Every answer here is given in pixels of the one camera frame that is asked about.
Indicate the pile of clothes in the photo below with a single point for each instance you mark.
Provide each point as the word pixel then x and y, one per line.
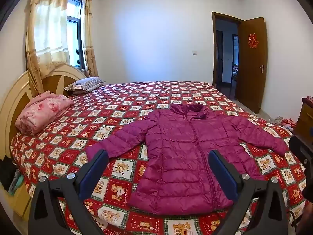
pixel 283 123

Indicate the red bear-print bedspread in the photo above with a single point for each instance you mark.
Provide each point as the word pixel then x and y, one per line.
pixel 97 117

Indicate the striped pillow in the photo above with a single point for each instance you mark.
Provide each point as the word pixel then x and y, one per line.
pixel 84 84

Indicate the dark cloth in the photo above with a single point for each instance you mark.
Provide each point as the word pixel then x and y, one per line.
pixel 7 173

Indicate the window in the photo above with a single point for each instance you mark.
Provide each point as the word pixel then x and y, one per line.
pixel 73 31

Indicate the brown wooden door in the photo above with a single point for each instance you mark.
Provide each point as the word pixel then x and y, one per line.
pixel 253 63

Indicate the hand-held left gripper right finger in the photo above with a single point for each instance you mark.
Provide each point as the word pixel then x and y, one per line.
pixel 223 170

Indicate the red paper door decoration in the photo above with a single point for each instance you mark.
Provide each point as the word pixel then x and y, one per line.
pixel 252 41

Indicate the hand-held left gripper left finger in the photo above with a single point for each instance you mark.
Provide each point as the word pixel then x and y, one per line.
pixel 94 169

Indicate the dark wooden door frame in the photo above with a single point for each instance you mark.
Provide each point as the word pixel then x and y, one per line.
pixel 214 49

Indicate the cream wooden headboard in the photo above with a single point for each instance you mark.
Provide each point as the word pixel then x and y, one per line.
pixel 17 95

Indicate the brown wooden cabinet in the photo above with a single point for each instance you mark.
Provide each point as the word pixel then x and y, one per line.
pixel 304 117

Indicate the pink folded blanket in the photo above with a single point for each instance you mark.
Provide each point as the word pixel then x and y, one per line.
pixel 41 112

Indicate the teal cloth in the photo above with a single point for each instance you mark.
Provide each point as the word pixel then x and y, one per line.
pixel 16 182

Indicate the purple puffer jacket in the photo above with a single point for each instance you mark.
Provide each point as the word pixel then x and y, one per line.
pixel 185 156

